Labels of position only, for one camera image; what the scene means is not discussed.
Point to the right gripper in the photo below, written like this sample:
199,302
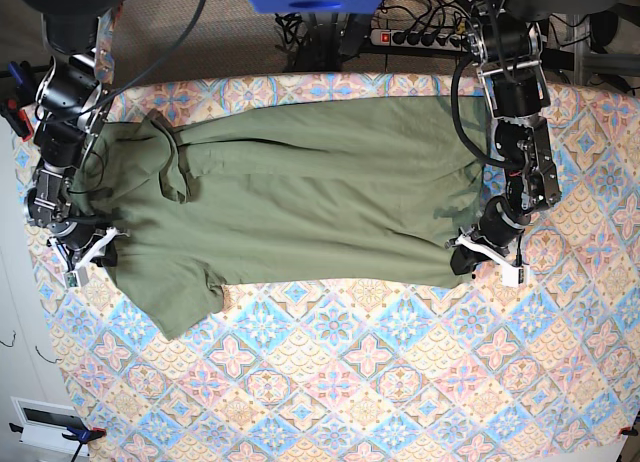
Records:
79,244

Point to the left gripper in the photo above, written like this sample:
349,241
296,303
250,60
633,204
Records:
498,226

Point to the olive green t-shirt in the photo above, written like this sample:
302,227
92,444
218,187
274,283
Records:
367,188

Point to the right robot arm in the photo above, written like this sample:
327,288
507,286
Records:
73,105

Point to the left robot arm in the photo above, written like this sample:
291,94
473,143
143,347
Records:
505,46

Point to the red black clamp upper left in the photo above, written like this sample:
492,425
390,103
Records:
17,119

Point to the blue clamp lower left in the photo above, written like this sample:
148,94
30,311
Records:
75,434

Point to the patterned tablecloth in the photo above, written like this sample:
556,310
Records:
362,370

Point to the red clamp lower right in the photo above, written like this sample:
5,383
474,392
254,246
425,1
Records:
630,431

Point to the white power strip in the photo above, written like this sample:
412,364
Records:
416,39

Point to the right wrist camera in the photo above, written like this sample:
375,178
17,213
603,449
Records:
76,278

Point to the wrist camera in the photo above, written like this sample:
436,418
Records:
515,276
76,278

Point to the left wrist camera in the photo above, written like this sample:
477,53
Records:
515,276

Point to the white wall outlet box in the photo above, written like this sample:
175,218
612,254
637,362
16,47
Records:
43,413

